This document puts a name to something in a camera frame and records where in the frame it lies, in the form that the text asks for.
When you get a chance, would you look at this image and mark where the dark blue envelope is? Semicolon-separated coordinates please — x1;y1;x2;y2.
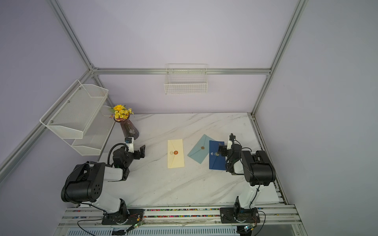
209;141;226;171

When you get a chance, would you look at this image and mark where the light teal envelope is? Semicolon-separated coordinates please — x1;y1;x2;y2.
188;134;214;164

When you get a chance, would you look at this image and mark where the pale yellow envelope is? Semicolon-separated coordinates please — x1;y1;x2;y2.
167;139;185;169

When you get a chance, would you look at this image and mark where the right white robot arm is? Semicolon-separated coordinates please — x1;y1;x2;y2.
218;144;276;223

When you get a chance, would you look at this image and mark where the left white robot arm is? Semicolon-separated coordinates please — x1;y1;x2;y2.
61;143;146;215

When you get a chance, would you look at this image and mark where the purple ribbed glass vase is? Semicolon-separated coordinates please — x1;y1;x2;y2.
118;119;139;140

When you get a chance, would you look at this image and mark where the yellow flower bouquet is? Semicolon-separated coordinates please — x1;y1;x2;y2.
109;105;134;122

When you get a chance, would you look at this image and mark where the white mesh two-tier shelf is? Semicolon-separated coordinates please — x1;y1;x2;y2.
40;80;115;156

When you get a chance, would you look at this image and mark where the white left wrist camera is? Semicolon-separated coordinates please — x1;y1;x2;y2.
125;137;134;153

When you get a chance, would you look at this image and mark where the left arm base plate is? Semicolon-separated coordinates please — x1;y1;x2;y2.
101;208;145;225

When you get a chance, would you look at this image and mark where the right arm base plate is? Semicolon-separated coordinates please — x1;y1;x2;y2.
220;207;260;223

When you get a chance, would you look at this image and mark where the white wire wall basket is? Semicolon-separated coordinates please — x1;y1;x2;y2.
164;64;208;95

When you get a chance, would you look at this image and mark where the aluminium mounting rail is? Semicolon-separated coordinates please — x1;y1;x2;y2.
54;205;307;236

